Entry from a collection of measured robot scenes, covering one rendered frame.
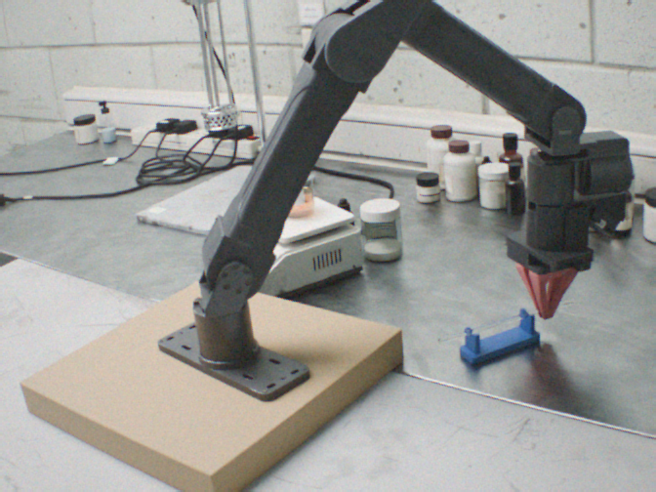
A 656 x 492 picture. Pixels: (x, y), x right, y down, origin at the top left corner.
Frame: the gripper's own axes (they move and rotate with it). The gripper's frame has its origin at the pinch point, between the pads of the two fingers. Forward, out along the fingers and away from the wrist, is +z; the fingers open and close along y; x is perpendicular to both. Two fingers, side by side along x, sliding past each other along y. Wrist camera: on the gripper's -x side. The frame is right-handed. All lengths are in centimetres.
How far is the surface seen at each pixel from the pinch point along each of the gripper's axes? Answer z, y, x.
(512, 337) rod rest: 2.0, -0.3, 5.2
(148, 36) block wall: -22, 135, 17
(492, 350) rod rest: 2.1, -1.6, 9.1
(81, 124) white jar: -1, 142, 35
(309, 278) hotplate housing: 1.5, 28.1, 19.9
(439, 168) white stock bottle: -2, 53, -15
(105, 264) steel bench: 5, 58, 44
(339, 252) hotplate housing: -1.2, 28.8, 15.0
